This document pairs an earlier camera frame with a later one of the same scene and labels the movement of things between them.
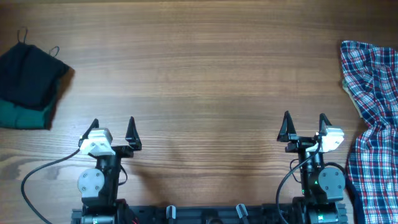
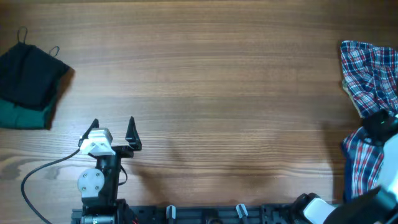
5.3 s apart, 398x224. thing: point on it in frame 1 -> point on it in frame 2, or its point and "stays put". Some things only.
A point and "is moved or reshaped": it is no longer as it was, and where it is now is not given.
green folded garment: x=12 y=116 stays put
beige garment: x=345 y=86 stays put
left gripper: x=125 y=151 stays put
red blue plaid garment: x=371 y=72 is moved or reshaped
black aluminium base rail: x=211 y=214 stays put
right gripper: x=289 y=135 -> x=369 y=122
